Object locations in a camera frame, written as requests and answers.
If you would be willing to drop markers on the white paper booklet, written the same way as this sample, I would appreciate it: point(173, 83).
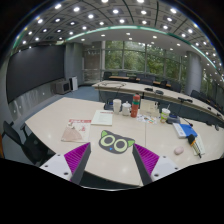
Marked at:
point(102, 117)

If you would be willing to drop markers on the grey box television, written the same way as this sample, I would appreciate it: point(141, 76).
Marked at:
point(62, 87)

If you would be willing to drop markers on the white ceramic teapot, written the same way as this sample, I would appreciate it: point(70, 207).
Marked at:
point(126, 108)

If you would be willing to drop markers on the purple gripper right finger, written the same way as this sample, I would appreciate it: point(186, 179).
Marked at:
point(151, 166)

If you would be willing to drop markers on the white paper cup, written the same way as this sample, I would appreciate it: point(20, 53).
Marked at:
point(116, 106)

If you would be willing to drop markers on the green labelled drink cup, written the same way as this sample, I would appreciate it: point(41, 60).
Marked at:
point(164, 115)

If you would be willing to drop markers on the colourful sticker sheet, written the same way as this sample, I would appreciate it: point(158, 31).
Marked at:
point(146, 119)

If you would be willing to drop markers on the long curved conference table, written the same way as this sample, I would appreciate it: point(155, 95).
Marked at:
point(184, 106)

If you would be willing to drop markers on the red thermos bottle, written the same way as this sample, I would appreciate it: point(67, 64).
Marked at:
point(135, 105)

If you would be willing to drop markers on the red magazine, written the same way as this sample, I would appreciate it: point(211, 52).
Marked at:
point(82, 126)

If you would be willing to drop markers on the black cat face mouse pad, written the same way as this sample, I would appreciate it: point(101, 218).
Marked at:
point(114, 143)

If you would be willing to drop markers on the pink computer mouse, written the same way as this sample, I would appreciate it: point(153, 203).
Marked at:
point(178, 150)

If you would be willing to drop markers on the large black projection screen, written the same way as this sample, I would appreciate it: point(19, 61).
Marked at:
point(33, 67)

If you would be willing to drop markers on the blue book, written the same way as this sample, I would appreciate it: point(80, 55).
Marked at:
point(184, 130)

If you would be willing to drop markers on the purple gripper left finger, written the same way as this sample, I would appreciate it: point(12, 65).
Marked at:
point(69, 166)

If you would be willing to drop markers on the black office chair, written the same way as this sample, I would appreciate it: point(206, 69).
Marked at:
point(32, 147)

